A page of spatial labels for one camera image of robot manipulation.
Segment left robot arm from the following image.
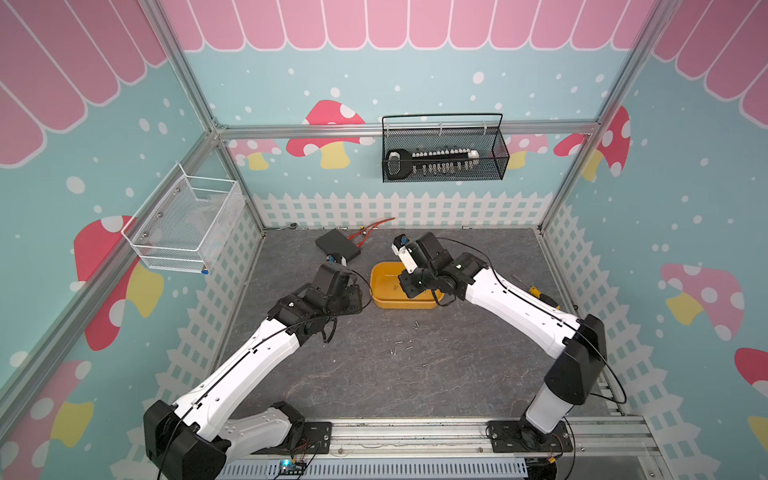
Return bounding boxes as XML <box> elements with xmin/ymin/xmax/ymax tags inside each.
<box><xmin>143</xmin><ymin>261</ymin><xmax>372</xmax><ymax>479</ymax></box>

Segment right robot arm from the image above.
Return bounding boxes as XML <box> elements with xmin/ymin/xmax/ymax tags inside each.
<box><xmin>392</xmin><ymin>232</ymin><xmax>607</xmax><ymax>451</ymax></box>

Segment black flat box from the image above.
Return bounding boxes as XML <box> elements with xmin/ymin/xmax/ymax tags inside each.
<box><xmin>315</xmin><ymin>229</ymin><xmax>361</xmax><ymax>264</ymax></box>

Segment yellow plastic storage box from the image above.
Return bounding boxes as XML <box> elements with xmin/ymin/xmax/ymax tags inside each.
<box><xmin>370</xmin><ymin>262</ymin><xmax>437</xmax><ymax>310</ymax></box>

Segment socket wrench set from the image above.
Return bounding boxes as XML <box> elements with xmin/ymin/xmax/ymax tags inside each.
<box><xmin>383</xmin><ymin>148</ymin><xmax>480</xmax><ymax>181</ymax></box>

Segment yellow black screwdriver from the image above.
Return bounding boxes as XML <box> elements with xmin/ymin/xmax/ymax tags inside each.
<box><xmin>513</xmin><ymin>275</ymin><xmax>561</xmax><ymax>310</ymax></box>

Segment green circuit board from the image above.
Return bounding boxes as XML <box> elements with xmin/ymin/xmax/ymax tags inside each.
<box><xmin>277</xmin><ymin>459</ymin><xmax>308</xmax><ymax>477</ymax></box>

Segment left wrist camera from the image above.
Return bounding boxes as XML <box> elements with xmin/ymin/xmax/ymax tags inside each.
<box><xmin>326</xmin><ymin>253</ymin><xmax>348</xmax><ymax>267</ymax></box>

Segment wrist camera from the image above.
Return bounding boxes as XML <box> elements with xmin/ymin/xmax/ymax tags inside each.
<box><xmin>326</xmin><ymin>253</ymin><xmax>348</xmax><ymax>267</ymax></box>
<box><xmin>392</xmin><ymin>234</ymin><xmax>418</xmax><ymax>274</ymax></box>

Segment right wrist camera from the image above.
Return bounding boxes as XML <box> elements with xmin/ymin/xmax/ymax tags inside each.
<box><xmin>392</xmin><ymin>234</ymin><xmax>418</xmax><ymax>274</ymax></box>

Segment red handled pliers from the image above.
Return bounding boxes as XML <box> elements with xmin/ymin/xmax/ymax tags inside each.
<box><xmin>347</xmin><ymin>217</ymin><xmax>394</xmax><ymax>248</ymax></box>

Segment black wire mesh basket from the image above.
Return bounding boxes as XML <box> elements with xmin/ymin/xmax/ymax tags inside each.
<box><xmin>381</xmin><ymin>113</ymin><xmax>510</xmax><ymax>183</ymax></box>

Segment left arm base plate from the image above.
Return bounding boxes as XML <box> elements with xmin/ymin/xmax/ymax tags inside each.
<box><xmin>258</xmin><ymin>422</ymin><xmax>333</xmax><ymax>455</ymax></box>

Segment white wire basket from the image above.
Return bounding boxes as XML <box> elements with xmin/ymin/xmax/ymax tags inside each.
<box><xmin>121</xmin><ymin>164</ymin><xmax>245</xmax><ymax>275</ymax></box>

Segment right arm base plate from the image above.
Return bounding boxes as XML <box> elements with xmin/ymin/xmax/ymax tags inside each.
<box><xmin>485</xmin><ymin>419</ymin><xmax>574</xmax><ymax>456</ymax></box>

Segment aluminium front rail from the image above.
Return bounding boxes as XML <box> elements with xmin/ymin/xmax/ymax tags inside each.
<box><xmin>161</xmin><ymin>416</ymin><xmax>667</xmax><ymax>480</ymax></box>

